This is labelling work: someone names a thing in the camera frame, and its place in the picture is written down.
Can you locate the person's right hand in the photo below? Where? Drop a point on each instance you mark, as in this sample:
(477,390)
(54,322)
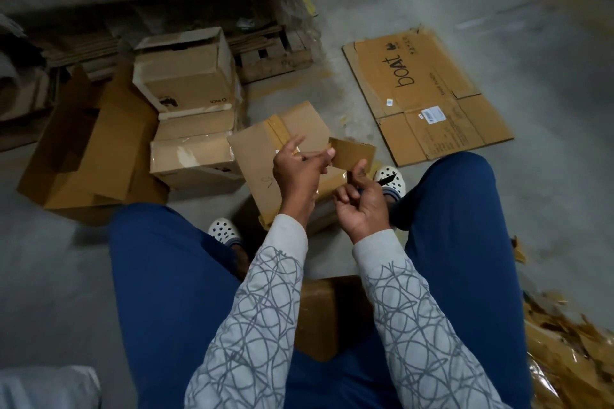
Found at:
(365,207)

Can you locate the person's left hand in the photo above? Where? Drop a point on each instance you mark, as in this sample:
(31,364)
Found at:
(299,179)

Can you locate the small cardboard box being taped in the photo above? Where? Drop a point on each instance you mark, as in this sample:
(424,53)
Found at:
(192,150)
(254,155)

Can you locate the brown packing tape roll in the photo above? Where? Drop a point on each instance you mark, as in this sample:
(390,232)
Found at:
(350,155)

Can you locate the brown cardboard sheet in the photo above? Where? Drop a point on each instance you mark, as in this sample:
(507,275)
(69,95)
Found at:
(422,78)

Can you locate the cardboard box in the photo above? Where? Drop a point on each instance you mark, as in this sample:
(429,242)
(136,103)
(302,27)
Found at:
(187,68)

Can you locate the large black-label cardboard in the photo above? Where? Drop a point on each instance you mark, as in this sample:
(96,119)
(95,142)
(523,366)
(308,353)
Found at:
(96,145)

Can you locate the person's left forearm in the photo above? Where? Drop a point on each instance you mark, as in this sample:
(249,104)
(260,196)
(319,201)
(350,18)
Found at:
(249,327)

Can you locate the person's right forearm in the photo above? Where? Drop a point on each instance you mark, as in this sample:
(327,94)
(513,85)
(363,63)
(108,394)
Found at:
(422,327)

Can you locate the person's right white clog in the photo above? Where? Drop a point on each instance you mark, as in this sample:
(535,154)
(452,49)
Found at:
(390,179)

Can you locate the person's white clog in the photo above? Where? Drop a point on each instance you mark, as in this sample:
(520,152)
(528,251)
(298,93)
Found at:
(224,229)
(390,179)

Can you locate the person's left white clog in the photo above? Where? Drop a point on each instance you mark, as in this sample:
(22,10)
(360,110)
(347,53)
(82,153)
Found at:
(224,229)

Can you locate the person's blue trousers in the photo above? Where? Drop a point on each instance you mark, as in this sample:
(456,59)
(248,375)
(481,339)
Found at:
(163,289)

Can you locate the crumpled brown tape scraps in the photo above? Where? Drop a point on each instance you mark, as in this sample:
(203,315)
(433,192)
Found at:
(571,346)

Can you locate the brown plastic-wrapped stool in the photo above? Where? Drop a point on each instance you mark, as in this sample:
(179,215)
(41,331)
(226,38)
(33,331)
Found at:
(331,318)

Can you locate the wooden pallet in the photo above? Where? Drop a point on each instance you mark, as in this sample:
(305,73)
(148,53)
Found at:
(269,54)

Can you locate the green white wrapper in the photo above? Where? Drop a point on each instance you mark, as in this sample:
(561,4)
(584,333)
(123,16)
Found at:
(247,24)

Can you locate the pile of grey sacks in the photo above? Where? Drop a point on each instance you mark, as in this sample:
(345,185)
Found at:
(24,78)

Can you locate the white woven sack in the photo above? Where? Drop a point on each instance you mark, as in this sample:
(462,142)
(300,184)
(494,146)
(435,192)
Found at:
(43,388)

